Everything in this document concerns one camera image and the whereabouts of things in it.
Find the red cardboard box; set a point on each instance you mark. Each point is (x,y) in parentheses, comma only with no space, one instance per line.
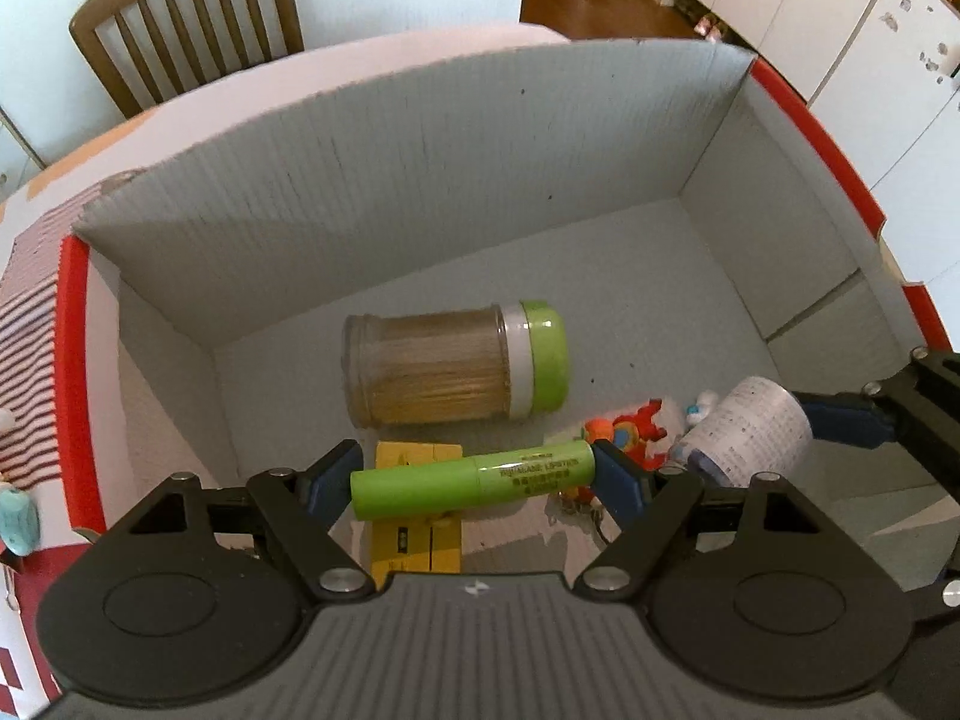
(450,202)

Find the red white printed tablecloth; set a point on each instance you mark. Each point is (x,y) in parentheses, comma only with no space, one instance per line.
(30,277)

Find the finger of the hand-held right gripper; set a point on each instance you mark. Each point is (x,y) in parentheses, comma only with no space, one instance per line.
(840,420)

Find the mint green small toy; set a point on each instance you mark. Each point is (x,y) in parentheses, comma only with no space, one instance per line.
(16,525)

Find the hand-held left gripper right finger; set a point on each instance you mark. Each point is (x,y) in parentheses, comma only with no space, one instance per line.
(619,480)

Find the toothpick jar with green lid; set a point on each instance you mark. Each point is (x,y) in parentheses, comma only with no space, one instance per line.
(427,367)

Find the brown wooden chair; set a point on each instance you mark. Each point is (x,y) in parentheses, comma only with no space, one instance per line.
(112,22)

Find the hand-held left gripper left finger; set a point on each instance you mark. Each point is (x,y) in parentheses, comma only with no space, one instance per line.
(330,476)

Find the green lip balm tube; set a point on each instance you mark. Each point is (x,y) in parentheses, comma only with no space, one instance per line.
(450,484)

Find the small yellow box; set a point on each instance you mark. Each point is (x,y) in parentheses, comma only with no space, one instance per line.
(409,547)

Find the small bottle with white label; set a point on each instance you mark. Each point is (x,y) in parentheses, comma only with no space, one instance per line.
(750,427)

